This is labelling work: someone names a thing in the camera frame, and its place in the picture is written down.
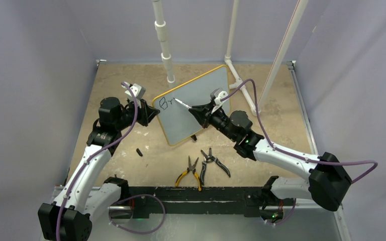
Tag yellow framed whiteboard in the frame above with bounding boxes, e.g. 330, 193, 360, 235
152, 65, 229, 146

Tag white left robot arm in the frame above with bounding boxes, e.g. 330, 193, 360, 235
38, 97, 160, 240

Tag white PVC pipe frame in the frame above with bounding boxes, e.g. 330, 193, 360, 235
151, 0, 310, 117

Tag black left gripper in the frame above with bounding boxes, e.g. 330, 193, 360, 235
115, 98, 159, 131

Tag yellow handled needle-nose pliers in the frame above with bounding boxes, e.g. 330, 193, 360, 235
175, 155, 203, 193

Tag black marker cap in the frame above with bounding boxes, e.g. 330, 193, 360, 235
136, 148, 143, 157

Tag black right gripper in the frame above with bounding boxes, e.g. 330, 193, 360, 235
190, 101, 238, 142

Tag aluminium table edge rail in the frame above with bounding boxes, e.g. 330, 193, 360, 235
286, 60, 352, 241

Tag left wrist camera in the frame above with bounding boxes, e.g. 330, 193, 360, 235
124, 83, 146, 108

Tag black base bar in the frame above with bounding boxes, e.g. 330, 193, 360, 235
125, 186, 280, 218

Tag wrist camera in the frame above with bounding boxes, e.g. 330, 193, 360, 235
124, 83, 146, 108
210, 88, 228, 114

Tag white whiteboard marker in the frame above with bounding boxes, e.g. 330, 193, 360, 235
174, 98, 191, 109

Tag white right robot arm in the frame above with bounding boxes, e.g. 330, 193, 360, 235
188, 103, 352, 211

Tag black whiteboard stand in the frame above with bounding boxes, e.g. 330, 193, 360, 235
190, 135, 197, 142

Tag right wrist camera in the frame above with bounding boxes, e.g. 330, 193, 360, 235
210, 88, 228, 114

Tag black grey wire stripper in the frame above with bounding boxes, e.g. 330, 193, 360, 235
199, 148, 231, 186

